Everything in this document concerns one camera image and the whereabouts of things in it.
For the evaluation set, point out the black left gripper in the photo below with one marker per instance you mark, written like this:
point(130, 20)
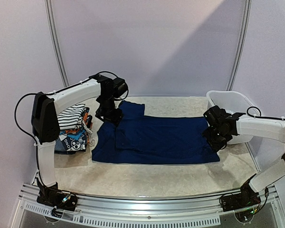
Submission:
point(116, 118)

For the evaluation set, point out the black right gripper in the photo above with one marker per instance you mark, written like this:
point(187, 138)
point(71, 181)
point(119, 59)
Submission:
point(211, 123)

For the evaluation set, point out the navy blue t-shirt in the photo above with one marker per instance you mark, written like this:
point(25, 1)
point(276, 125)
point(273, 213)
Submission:
point(141, 139)

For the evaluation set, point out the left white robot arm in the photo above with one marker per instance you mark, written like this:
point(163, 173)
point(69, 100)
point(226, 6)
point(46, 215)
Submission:
point(48, 106)

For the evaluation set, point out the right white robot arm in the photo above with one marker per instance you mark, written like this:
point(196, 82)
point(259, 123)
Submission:
point(223, 126)

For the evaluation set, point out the white plastic basket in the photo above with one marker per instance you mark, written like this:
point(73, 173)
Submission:
point(232, 102)

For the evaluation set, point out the striped folded shirt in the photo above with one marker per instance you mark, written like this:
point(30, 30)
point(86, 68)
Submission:
point(71, 118)

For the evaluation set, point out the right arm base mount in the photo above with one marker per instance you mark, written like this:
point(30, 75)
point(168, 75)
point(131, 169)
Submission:
point(245, 204)

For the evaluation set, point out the aluminium front rail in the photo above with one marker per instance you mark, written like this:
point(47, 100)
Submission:
point(203, 211)

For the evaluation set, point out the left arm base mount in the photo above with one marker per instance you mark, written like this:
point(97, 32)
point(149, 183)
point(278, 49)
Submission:
point(57, 199)

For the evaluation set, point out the left wall aluminium profile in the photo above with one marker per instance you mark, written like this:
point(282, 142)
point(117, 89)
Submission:
point(55, 41)

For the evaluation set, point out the wall aluminium profile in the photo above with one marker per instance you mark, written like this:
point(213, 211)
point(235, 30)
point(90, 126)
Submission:
point(55, 41)
point(240, 44)

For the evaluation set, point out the right wall aluminium profile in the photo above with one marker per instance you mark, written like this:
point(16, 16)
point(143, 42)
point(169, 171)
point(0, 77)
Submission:
point(240, 44)

